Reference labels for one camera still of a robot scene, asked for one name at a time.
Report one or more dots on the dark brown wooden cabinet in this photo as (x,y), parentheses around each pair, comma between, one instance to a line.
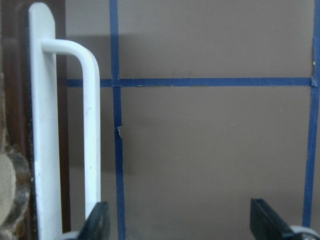
(17,91)

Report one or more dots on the white drawer handle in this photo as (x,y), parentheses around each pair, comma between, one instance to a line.
(44,47)

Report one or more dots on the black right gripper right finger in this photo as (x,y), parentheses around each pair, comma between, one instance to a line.
(266,224)

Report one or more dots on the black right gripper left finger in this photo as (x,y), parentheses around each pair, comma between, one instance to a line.
(97,225)

